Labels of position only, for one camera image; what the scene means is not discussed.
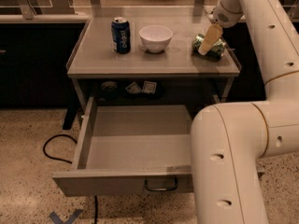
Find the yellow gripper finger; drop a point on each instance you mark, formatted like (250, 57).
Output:
(213, 34)

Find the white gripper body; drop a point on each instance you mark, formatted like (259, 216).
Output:
(224, 15)

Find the green soda can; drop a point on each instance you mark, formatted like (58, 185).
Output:
(216, 51)

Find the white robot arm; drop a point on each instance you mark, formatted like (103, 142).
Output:
(228, 138)

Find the blue Pepsi can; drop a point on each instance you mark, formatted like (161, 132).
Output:
(121, 36)

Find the grey open top drawer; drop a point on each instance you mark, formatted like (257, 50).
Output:
(119, 147)

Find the white ceramic bowl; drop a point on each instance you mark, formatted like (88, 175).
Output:
(155, 38)

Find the white paper packet right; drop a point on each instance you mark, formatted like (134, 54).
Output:
(149, 87)

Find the white paper packet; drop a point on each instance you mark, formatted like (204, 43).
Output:
(133, 88)
(149, 87)

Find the grey cabinet table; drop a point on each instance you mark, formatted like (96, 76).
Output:
(94, 57)

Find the white paper packet left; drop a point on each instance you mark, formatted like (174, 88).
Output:
(133, 88)

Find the dark round object in shelf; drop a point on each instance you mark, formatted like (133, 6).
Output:
(109, 89)

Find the metal drawer handle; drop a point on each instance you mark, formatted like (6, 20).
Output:
(160, 184)

